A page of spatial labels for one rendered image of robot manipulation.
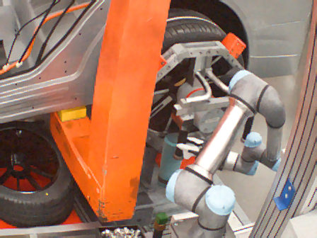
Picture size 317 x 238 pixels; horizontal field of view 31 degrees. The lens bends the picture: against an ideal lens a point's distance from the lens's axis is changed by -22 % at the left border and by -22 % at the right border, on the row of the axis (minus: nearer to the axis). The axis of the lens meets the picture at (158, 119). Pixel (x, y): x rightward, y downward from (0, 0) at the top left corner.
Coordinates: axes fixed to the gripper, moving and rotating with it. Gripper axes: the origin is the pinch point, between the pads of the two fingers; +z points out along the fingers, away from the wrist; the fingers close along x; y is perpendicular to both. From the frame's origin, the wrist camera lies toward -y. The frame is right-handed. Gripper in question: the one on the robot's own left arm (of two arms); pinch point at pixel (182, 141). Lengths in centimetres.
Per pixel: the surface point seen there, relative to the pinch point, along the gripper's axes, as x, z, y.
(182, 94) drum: 22.9, 7.8, -5.3
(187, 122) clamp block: -1.2, -0.9, -10.3
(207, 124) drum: 14.9, -6.4, -0.7
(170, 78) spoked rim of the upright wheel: 28.6, 15.2, -7.2
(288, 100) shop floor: 191, -43, 82
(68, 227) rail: -36, 36, 44
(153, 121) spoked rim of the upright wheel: 32.9, 20.2, 20.1
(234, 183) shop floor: 82, -22, 83
